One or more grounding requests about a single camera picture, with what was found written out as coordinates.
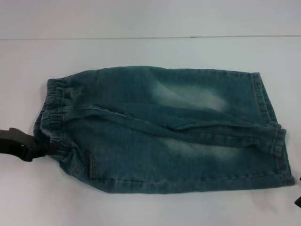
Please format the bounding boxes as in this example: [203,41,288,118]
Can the blue denim shorts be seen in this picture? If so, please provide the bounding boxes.
[35,65,296,195]

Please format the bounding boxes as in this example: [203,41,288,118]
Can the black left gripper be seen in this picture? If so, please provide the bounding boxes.
[0,128,58,162]

